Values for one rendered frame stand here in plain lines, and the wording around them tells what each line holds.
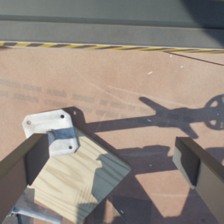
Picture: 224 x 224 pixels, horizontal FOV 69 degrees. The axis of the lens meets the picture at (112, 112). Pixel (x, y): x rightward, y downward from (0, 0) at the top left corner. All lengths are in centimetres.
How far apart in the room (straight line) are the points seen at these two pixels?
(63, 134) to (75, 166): 12
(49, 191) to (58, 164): 11
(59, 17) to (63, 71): 34
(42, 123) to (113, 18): 42
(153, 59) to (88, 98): 23
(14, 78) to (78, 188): 41
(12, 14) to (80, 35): 7
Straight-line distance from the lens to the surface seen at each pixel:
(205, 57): 57
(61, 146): 55
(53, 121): 52
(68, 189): 64
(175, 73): 53
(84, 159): 57
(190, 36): 20
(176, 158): 17
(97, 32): 18
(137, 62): 50
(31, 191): 49
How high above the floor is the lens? 50
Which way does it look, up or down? 75 degrees down
